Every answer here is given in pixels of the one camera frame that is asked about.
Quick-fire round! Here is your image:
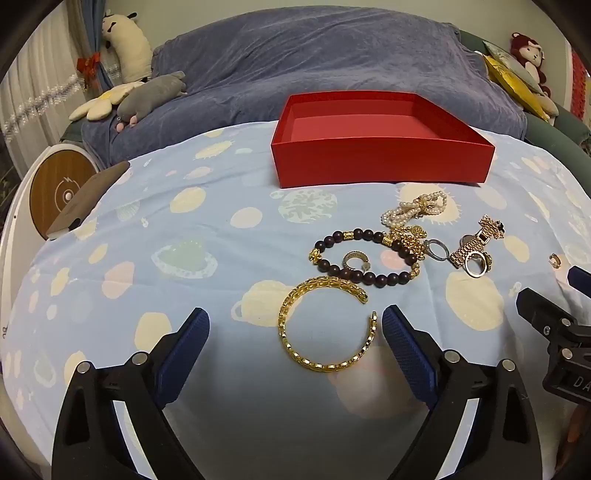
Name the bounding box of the silver stone ring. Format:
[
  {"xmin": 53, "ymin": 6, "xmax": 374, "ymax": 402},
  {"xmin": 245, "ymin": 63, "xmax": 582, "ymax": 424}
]
[{"xmin": 423, "ymin": 237, "xmax": 450, "ymax": 262}]

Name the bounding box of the pearl bracelet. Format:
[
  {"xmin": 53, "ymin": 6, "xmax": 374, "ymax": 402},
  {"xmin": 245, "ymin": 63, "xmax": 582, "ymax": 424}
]
[{"xmin": 380, "ymin": 190, "xmax": 450, "ymax": 230}]

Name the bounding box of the dark bead bracelet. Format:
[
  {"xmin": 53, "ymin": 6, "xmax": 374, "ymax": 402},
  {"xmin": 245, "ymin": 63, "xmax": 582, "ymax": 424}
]
[{"xmin": 308, "ymin": 227, "xmax": 423, "ymax": 289}]

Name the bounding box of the gold chain bangle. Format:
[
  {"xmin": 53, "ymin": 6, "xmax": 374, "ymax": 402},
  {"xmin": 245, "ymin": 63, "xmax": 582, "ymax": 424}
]
[{"xmin": 277, "ymin": 277, "xmax": 379, "ymax": 373}]

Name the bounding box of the gold hoop earring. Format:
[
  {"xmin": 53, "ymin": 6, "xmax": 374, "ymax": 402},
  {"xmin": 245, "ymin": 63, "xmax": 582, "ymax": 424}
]
[{"xmin": 342, "ymin": 250, "xmax": 372, "ymax": 273}]

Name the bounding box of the green sofa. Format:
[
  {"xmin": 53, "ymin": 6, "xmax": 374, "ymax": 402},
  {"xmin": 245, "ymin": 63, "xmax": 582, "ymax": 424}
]
[{"xmin": 457, "ymin": 30, "xmax": 591, "ymax": 163}]

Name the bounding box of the blue planet print sheet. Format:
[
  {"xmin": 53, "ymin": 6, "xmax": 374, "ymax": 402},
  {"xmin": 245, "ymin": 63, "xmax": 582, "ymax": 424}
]
[{"xmin": 2, "ymin": 123, "xmax": 590, "ymax": 479}]

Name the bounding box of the gold satin pillow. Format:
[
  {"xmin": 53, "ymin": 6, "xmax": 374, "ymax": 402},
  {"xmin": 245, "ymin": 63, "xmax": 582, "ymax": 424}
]
[{"xmin": 483, "ymin": 55, "xmax": 550, "ymax": 122}]

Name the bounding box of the grey silver pillow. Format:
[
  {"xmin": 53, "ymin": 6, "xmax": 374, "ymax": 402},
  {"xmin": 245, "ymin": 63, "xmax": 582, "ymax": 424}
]
[{"xmin": 484, "ymin": 41, "xmax": 544, "ymax": 94}]

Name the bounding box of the red monkey plush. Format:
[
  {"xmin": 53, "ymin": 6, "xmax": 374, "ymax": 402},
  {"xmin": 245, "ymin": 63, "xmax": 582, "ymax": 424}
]
[{"xmin": 510, "ymin": 32, "xmax": 551, "ymax": 97}]

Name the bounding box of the round wooden fan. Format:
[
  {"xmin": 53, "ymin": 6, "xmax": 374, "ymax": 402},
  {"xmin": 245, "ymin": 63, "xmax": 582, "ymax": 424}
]
[{"xmin": 0, "ymin": 141, "xmax": 99, "ymax": 324}]

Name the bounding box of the red cardboard box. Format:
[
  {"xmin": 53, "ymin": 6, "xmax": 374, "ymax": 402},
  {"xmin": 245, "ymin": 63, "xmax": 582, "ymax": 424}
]
[{"xmin": 270, "ymin": 91, "xmax": 495, "ymax": 188}]

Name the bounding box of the white flower plush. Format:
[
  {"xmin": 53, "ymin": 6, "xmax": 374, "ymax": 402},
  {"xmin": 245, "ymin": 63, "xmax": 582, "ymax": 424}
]
[{"xmin": 69, "ymin": 81, "xmax": 142, "ymax": 122}]

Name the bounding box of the grey plush animal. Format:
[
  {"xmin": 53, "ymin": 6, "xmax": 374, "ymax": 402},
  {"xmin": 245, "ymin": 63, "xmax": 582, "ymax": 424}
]
[{"xmin": 115, "ymin": 71, "xmax": 186, "ymax": 133}]

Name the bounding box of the red curtain tie bow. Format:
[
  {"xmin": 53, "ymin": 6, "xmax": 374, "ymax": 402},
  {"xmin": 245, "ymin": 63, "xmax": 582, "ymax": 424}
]
[{"xmin": 76, "ymin": 51, "xmax": 100, "ymax": 90}]

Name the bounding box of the purple velvet blanket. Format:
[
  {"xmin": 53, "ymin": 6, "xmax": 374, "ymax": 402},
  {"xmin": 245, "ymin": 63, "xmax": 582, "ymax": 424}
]
[{"xmin": 81, "ymin": 6, "xmax": 527, "ymax": 167}]

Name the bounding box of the cream long plush toy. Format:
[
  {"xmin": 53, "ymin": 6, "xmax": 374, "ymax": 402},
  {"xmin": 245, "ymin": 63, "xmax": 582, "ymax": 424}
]
[{"xmin": 102, "ymin": 12, "xmax": 152, "ymax": 83}]

